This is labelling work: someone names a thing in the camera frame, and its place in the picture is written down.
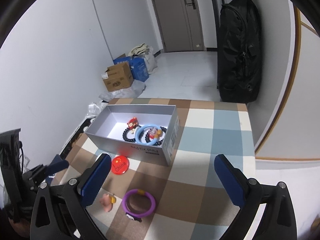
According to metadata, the brown cardboard box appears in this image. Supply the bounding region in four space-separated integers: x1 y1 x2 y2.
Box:
101 62 133 92

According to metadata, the red cartoon charm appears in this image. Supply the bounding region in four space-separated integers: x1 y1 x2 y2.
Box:
127 117 140 134

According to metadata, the purple ring bracelet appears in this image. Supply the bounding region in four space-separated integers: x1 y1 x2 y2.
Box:
121 188 156 218

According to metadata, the left hand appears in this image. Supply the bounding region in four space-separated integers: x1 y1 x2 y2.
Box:
9 218 30 238

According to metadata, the pink pig charm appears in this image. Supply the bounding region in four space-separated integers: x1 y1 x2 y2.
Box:
99 194 117 212

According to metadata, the blue ring bracelet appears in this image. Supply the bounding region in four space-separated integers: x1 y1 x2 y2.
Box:
134 123 163 146

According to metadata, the black bead bracelet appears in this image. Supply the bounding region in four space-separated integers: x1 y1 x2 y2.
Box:
121 127 141 143
144 126 168 147

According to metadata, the white tote bag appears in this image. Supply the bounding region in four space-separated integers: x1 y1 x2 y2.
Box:
128 43 157 74

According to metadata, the blue cardboard box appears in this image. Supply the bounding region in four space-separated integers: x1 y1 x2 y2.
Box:
113 56 149 82

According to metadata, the white plastic parcel bag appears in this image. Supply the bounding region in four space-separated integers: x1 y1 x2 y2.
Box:
86 102 107 119

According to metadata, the grey cardboard box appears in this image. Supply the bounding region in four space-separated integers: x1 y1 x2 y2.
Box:
86 105 180 166

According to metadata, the checkered cloth mat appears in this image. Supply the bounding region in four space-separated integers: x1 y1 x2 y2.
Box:
52 97 257 240

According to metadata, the red China badge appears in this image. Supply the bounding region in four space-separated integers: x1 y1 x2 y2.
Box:
111 155 130 175

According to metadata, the grey plastic parcel bag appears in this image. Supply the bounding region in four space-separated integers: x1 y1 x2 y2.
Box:
99 80 146 102

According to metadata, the black large bag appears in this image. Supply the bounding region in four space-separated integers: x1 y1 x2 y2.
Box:
217 0 263 104

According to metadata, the grey door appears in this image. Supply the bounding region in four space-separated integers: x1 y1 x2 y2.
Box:
152 0 204 53

